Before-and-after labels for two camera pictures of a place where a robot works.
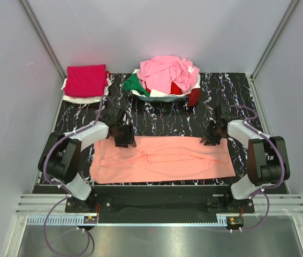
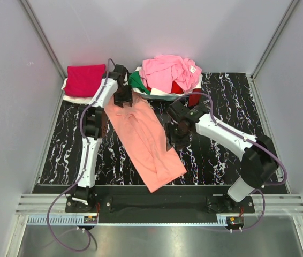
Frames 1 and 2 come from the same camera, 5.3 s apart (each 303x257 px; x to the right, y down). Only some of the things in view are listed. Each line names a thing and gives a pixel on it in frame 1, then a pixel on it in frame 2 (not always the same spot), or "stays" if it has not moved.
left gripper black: (129, 139) → (127, 98)
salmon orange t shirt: (159, 158) → (143, 135)
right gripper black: (211, 141) → (169, 137)
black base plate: (160, 200) stays
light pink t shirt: (157, 73) stays
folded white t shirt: (85, 100) stays
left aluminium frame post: (47, 44) stays
